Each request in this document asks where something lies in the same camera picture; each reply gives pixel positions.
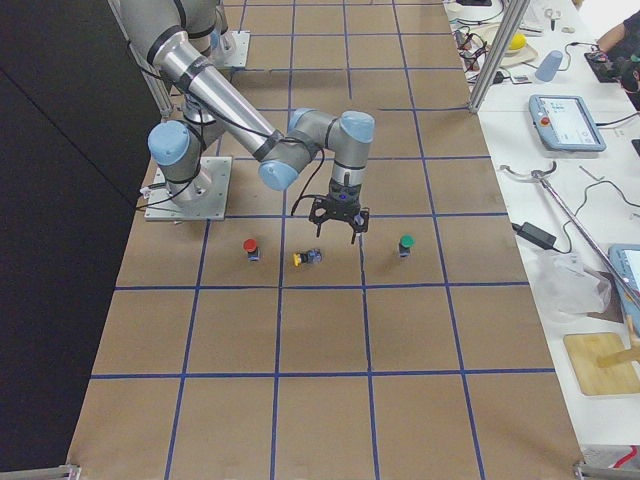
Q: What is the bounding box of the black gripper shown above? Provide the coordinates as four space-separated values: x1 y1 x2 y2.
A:
309 179 370 244

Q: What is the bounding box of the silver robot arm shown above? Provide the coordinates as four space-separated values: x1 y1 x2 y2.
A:
115 0 250 69
120 1 375 234

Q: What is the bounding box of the green push button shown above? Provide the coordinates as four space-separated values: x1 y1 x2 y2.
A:
398 234 415 258

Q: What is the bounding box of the red push button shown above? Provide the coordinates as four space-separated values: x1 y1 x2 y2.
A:
243 238 261 262

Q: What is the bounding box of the black power adapter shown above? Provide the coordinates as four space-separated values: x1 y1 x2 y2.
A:
517 222 556 250

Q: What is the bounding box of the metal reacher stick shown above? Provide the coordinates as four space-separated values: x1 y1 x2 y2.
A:
499 161 639 307

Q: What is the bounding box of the beige tray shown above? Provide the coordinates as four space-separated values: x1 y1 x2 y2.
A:
470 23 538 68

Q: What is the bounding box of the clear plastic bag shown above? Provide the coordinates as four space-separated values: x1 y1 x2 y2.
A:
533 251 612 314

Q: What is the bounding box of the blue teach pendant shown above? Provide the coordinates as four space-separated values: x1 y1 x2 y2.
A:
608 244 639 306
528 95 606 152

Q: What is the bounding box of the yellow lemon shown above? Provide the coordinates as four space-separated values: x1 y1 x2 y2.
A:
508 33 527 52

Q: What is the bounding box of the blue plastic cup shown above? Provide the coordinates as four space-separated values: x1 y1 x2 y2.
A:
534 50 563 83

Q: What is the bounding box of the wooden cutting board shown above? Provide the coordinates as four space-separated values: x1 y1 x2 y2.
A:
563 333 639 396

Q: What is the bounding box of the right black braided cable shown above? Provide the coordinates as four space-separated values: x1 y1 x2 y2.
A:
289 144 331 217

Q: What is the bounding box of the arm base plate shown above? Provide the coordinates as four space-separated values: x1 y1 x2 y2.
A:
144 156 233 222
211 30 250 69

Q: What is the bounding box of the aluminium frame post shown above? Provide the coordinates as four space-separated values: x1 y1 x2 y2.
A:
468 0 530 114

